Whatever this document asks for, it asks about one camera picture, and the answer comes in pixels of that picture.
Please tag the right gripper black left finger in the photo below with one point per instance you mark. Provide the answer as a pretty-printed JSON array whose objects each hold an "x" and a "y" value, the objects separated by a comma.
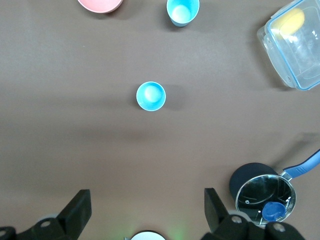
[{"x": 75, "y": 210}]

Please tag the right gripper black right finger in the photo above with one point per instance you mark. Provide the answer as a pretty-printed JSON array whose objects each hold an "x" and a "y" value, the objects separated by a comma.
[{"x": 215, "y": 212}]

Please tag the blue plastic cup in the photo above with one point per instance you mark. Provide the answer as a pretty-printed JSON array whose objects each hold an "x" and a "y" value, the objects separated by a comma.
[
  {"x": 151, "y": 96},
  {"x": 182, "y": 12}
]

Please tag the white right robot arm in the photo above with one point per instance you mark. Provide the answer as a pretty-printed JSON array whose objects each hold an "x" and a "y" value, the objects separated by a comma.
[{"x": 147, "y": 237}]

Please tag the glass lid blue knob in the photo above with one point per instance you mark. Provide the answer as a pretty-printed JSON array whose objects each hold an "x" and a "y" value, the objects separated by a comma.
[{"x": 255, "y": 197}]

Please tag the clear plastic container blue seal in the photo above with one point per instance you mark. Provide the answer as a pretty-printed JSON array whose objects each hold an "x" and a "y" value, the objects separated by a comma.
[{"x": 300, "y": 57}]

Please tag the yellow round fruit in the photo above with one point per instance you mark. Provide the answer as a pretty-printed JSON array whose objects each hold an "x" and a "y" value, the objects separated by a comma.
[{"x": 290, "y": 21}]

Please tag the pink bowl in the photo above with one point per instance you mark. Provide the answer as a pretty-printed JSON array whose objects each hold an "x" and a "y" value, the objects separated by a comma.
[{"x": 100, "y": 5}]

